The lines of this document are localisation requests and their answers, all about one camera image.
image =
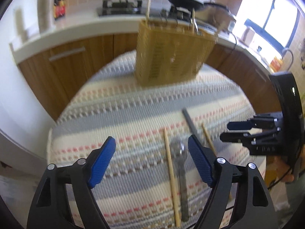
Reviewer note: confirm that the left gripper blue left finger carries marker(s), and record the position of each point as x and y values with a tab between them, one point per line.
100	161

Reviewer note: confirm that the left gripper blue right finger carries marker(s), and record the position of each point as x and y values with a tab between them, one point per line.
203	158

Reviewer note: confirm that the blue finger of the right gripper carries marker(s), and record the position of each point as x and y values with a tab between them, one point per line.
243	125
236	137

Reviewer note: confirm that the wooden chopstick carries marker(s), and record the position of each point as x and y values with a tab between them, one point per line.
208	139
172	179

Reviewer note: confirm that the metal spoon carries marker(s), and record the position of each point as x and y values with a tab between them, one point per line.
179	152

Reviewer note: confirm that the black handled spoon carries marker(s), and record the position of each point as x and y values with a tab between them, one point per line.
190	123

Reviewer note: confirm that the kitchen faucet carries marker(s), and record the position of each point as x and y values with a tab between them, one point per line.
287	56

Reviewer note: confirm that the striped woven table mat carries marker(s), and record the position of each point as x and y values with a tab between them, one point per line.
135	191

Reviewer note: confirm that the orange container by sink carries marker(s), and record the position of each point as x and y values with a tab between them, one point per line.
276	64

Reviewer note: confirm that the white refrigerator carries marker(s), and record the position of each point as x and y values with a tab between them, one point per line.
23	118

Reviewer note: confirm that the white electric kettle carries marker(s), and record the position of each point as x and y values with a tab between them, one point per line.
247	36

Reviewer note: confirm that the yellow plastic utensil basket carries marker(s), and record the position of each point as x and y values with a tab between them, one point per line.
170	52

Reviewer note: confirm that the rice cooker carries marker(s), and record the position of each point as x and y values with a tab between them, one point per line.
220	17

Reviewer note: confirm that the black gas stove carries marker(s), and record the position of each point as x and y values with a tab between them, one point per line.
182	13

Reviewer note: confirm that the large soy sauce bottle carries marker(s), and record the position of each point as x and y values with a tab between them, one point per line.
59	9

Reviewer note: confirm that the steel thermos flask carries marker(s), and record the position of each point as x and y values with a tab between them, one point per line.
45	15

